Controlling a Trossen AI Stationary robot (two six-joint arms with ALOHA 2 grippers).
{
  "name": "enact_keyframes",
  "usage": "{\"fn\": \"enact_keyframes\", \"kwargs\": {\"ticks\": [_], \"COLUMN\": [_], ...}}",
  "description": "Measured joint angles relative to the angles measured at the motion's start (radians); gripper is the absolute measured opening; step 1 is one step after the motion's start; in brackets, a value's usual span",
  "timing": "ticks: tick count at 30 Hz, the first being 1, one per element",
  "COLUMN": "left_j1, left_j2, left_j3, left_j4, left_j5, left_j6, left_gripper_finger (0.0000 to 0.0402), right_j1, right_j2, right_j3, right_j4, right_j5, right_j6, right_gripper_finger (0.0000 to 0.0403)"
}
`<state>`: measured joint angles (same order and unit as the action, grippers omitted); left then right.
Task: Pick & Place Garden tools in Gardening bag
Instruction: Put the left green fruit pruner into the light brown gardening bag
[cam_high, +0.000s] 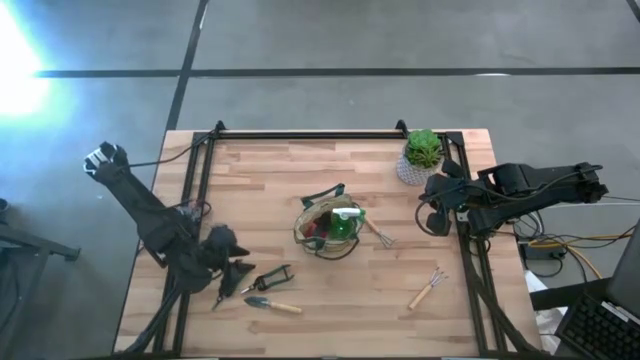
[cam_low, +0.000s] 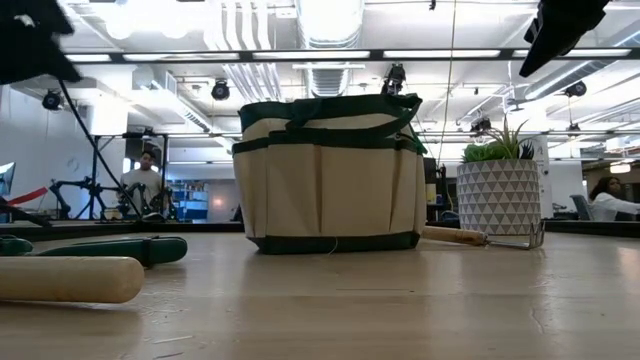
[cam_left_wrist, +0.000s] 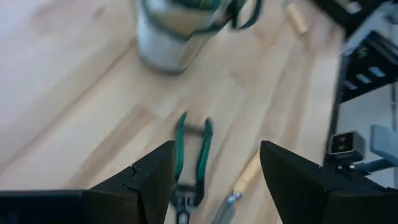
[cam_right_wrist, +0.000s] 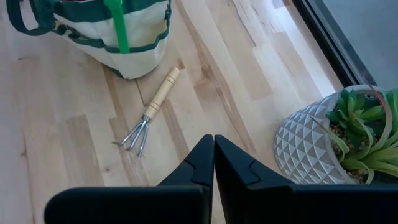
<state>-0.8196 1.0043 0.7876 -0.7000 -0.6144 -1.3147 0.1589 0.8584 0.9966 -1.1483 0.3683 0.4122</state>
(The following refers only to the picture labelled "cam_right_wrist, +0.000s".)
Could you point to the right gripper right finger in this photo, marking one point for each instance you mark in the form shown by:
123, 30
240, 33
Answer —
280, 205

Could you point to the cream canvas green-trimmed gardening bag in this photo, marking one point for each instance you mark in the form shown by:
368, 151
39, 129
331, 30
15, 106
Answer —
143, 62

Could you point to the black metal table frame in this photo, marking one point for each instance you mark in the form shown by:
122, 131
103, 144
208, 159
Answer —
332, 40

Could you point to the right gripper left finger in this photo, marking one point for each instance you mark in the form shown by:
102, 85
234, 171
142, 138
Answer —
140, 205

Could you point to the succulent in white patterned pot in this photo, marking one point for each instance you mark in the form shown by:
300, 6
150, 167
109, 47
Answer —
311, 146

